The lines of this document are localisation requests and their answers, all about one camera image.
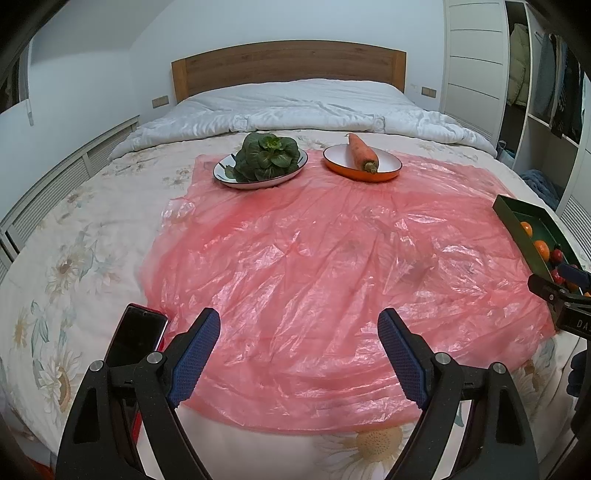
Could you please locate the dark hanging clothes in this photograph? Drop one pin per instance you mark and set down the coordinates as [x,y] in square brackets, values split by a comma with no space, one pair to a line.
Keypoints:
[568,92]

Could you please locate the red apple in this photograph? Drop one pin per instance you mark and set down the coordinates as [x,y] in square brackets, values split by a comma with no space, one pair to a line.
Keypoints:
[557,275]
[557,255]

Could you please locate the large orange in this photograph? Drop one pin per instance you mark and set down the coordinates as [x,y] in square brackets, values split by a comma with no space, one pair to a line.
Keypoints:
[541,249]
[525,227]

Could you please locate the black smartphone red case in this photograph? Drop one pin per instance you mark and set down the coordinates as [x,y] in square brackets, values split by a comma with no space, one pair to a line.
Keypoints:
[134,330]

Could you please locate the white wardrobe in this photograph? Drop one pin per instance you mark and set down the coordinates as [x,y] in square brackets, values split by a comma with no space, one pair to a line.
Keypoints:
[471,69]

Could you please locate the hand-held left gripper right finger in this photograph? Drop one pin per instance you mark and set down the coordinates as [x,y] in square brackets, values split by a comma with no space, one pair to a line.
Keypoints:
[401,360]

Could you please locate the white bag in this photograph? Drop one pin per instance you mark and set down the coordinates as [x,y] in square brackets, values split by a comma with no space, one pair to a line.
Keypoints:
[504,154]

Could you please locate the orange oval plate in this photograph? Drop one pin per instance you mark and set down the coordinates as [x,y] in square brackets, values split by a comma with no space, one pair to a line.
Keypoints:
[341,159]

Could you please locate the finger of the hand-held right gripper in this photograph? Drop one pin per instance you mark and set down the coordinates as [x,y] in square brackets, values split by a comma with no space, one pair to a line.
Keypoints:
[545,287]
[577,277]

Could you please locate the blue-grey hanging garment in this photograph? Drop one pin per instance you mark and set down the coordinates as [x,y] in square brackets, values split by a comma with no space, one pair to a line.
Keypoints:
[544,78]

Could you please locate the carrot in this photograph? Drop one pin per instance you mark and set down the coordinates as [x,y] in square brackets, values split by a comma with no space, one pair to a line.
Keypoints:
[362,152]

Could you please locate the pale green jacket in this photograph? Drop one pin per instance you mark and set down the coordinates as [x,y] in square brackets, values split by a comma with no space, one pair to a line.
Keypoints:
[518,64]

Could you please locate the wooden bed headboard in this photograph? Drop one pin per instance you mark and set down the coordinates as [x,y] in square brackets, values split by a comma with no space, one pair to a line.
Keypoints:
[286,69]

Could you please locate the pink plastic sheet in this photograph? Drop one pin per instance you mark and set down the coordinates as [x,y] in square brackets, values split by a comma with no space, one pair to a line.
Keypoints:
[323,258]

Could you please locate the white duvet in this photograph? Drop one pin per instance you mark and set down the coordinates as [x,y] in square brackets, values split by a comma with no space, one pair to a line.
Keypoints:
[300,101]

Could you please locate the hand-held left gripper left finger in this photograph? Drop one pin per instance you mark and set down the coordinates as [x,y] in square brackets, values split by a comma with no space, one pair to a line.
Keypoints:
[194,360]

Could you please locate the white slatted wall panel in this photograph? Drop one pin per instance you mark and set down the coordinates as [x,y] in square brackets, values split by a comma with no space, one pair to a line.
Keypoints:
[575,226]
[60,175]

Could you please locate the person's right hand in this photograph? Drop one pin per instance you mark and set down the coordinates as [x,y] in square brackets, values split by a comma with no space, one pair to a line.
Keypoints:
[581,374]

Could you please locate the green leafy vegetable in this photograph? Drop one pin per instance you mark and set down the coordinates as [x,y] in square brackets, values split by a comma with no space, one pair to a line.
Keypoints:
[265,157]

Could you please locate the blue towel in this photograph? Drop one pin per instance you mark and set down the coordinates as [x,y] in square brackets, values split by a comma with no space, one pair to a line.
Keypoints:
[540,187]

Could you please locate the wall socket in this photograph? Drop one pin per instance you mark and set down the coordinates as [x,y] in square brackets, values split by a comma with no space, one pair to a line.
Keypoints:
[160,101]
[428,91]

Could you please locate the green box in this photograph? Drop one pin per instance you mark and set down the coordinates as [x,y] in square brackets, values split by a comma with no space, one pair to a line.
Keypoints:
[508,212]

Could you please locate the white oval plate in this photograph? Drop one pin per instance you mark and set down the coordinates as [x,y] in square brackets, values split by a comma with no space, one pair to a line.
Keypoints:
[258,184]

